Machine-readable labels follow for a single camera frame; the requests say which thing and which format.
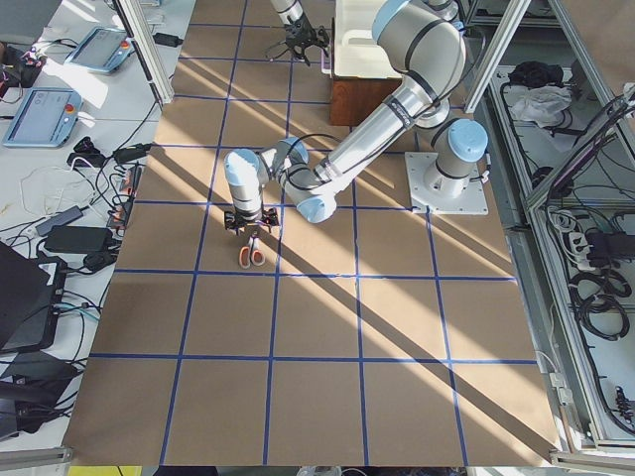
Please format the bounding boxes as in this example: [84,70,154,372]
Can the dark wooden drawer cabinet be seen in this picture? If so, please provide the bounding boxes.
[329,76,401,126]

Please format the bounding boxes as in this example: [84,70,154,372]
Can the black laptop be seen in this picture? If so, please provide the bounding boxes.
[1,244,67,354]

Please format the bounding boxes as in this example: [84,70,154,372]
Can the black white cloth pile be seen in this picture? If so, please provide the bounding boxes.
[508,60,572,129]

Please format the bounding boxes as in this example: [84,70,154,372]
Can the grey orange scissors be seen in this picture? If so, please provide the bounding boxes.
[238,233,266,269]

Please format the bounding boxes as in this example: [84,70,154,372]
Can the white plastic bin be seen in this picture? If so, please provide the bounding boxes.
[332,0,401,79]

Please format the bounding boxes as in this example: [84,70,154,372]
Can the white drawer handle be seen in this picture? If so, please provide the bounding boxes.
[320,51,332,77]

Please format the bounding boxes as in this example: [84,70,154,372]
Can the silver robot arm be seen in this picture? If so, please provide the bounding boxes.
[266,0,330,66]
[224,1,488,233]

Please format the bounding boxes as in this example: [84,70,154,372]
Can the blue teach pendant near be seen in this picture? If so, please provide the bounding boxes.
[2,87,82,148]

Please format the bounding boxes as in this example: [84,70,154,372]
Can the blue teach pendant far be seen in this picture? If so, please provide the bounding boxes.
[64,27,134,74]

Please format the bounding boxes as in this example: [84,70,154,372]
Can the black power adapter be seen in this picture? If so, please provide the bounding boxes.
[44,226,114,254]

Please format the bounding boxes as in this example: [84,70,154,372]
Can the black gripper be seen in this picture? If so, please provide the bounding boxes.
[285,20,330,66]
[223,208,279,238]

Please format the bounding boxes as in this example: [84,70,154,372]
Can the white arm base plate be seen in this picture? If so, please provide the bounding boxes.
[405,152,489,215]

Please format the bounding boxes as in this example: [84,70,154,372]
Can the aluminium frame post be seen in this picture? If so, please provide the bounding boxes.
[113,0,175,106]

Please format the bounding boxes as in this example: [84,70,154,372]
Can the blue teach pendant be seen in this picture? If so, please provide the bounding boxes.
[64,27,134,74]
[2,87,82,148]

